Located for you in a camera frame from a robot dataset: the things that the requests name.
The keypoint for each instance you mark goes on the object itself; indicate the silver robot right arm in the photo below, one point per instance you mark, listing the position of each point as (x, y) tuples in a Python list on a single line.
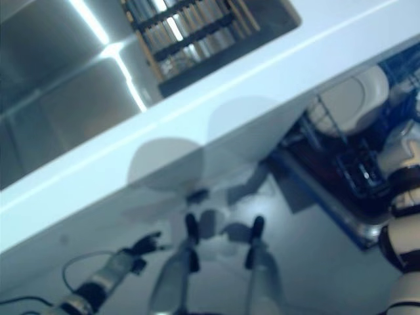
[(400, 164)]

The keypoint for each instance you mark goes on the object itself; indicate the stainless steel sink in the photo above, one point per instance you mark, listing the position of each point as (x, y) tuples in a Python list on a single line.
[(49, 98)]

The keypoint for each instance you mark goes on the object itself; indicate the white glossy base cabinet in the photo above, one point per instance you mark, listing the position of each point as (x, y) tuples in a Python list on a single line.
[(164, 197)]

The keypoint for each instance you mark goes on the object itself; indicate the white robot right leg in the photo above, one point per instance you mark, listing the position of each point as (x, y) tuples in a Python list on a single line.
[(262, 279)]

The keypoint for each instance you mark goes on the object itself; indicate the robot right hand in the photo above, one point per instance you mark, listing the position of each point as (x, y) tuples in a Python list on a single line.
[(405, 105)]

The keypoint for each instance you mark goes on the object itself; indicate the dark robot foot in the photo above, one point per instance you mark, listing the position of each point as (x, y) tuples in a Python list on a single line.
[(258, 226), (191, 224)]

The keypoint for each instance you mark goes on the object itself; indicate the black sink drying rack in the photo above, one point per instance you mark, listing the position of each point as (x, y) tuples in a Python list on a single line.
[(193, 39)]

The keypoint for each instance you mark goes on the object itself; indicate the dark robot left foot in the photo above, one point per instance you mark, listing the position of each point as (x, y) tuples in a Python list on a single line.
[(191, 224)]

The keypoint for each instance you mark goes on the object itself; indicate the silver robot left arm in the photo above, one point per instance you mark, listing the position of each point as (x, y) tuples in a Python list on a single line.
[(98, 282)]

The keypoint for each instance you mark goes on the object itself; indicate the dark robot right foot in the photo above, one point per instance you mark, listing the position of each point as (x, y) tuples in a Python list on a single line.
[(258, 226)]

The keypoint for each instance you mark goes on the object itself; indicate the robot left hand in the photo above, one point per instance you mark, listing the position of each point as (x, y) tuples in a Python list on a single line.
[(147, 244)]

